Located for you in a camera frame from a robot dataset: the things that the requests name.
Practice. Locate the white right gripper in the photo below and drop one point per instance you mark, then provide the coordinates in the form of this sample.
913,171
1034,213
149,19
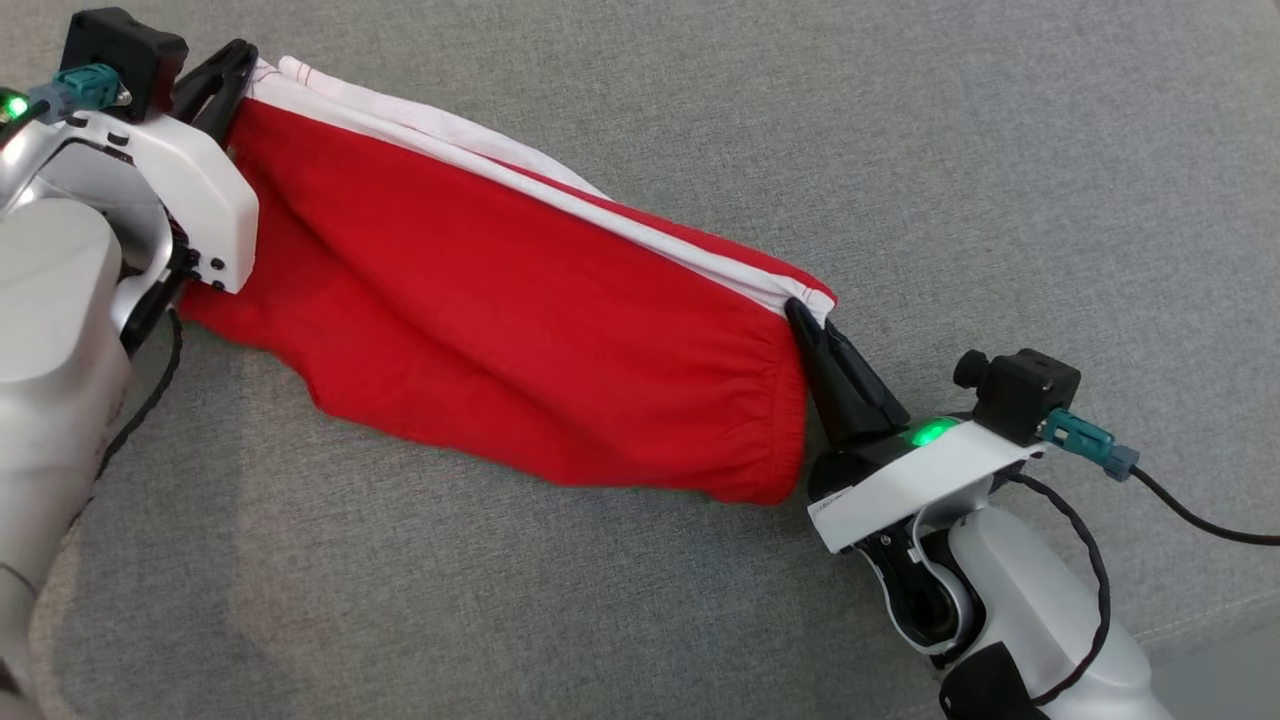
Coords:
920,475

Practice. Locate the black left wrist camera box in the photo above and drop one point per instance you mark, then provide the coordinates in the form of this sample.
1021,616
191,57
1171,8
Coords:
125,55

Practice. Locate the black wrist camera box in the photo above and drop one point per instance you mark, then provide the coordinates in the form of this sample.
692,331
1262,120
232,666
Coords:
125,55
1020,395

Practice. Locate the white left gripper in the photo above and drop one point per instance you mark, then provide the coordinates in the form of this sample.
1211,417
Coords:
190,190

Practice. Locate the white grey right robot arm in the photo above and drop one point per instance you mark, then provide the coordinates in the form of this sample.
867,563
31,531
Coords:
1040,610

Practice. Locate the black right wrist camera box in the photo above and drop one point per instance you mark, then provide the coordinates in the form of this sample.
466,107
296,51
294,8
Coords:
1020,395

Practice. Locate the red shorts with white stripes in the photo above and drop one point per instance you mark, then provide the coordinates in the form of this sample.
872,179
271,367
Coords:
520,320

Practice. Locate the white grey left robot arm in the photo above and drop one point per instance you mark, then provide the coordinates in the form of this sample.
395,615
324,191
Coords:
55,330

